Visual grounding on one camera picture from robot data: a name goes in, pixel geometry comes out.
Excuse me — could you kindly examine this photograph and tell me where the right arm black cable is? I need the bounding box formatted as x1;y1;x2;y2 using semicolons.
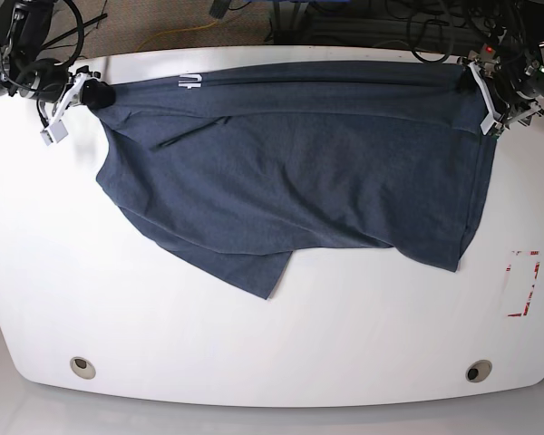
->
0;0;83;87

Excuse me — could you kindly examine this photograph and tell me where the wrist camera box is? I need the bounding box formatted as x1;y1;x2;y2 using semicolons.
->
480;114;504;138
40;121;68;146

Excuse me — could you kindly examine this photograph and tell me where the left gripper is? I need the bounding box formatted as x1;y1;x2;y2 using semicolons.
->
455;57;544;131

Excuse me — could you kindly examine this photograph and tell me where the dark blue T-shirt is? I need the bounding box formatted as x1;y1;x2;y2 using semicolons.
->
95;62;496;299

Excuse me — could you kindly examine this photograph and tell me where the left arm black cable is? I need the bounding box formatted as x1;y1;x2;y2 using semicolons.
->
407;0;527;82

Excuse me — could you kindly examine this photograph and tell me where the yellow cable on floor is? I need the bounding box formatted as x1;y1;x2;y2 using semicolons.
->
138;17;219;52

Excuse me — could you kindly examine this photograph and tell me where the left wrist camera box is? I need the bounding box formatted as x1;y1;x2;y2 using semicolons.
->
480;114;504;138

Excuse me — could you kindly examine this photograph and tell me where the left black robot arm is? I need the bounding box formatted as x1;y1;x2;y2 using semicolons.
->
460;1;544;137

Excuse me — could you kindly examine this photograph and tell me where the red tape rectangle marking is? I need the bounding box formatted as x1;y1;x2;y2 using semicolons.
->
502;250;541;318

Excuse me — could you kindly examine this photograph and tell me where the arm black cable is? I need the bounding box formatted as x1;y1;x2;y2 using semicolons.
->
407;0;527;82
0;0;83;87

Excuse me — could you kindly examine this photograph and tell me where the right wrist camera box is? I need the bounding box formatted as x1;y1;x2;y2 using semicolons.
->
40;121;68;146

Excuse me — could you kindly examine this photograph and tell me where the black power strip red switch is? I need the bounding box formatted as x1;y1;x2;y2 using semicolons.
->
480;43;496;60

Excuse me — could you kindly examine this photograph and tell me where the table cable grommet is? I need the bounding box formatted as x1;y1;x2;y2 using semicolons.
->
70;357;96;380
465;360;492;383

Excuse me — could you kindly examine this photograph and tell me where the black tripod leg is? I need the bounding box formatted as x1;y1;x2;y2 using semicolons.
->
42;13;108;50

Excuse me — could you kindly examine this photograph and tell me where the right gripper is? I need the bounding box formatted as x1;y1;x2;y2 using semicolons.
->
38;66;116;127

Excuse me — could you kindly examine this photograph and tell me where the right table cable grommet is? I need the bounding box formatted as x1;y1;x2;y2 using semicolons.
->
465;360;492;383

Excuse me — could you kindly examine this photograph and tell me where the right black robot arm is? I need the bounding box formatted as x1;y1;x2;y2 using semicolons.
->
0;1;116;129

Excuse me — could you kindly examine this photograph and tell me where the left table cable grommet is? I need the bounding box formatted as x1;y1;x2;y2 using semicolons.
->
70;357;96;380

